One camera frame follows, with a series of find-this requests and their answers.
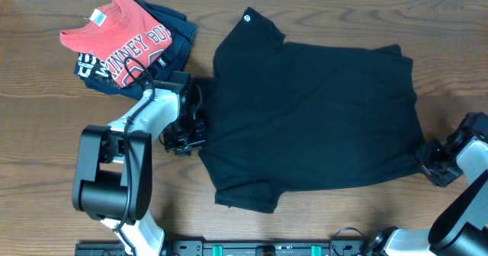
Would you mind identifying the black t-shirt with white logo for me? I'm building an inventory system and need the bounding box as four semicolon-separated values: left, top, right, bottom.
199;8;424;213

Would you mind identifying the black shirt with white print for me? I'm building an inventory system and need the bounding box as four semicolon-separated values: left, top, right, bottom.
74;53;112;81

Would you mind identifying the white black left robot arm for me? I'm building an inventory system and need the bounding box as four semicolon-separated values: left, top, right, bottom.
72;72;207;255

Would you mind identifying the navy folded shirt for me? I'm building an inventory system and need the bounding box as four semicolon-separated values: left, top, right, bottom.
79;0;197;100

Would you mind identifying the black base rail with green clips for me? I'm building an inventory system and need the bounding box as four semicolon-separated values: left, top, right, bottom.
74;239;374;256

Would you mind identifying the black cable at base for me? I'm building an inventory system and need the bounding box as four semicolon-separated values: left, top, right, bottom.
329;226;370;256

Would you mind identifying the red folded t-shirt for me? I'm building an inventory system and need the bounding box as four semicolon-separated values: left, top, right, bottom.
59;0;173;88

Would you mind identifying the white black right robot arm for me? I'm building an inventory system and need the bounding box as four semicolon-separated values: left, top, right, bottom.
361;112;487;256

